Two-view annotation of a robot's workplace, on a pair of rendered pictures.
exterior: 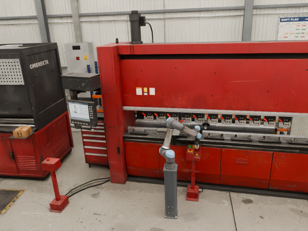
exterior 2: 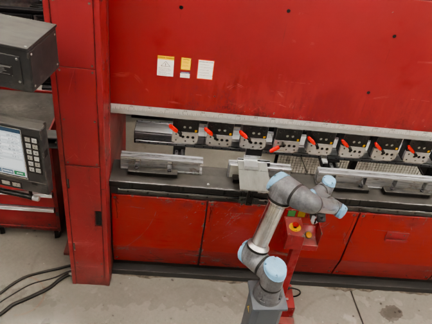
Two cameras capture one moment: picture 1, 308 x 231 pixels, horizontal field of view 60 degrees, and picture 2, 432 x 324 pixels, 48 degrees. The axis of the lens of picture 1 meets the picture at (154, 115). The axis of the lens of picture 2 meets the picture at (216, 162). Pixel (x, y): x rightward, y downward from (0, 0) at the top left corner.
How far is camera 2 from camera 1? 1.87 m
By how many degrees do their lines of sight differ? 25
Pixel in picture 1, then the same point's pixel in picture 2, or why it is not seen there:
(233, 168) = (373, 250)
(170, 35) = not seen: outside the picture
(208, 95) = (360, 90)
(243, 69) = not seen: outside the picture
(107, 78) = (71, 29)
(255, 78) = not seen: outside the picture
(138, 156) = (149, 227)
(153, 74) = (216, 24)
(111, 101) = (82, 99)
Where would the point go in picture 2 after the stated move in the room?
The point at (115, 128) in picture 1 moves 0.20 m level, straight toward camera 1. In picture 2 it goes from (93, 168) to (101, 191)
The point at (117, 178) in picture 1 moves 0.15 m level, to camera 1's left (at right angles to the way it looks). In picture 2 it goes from (90, 274) to (67, 277)
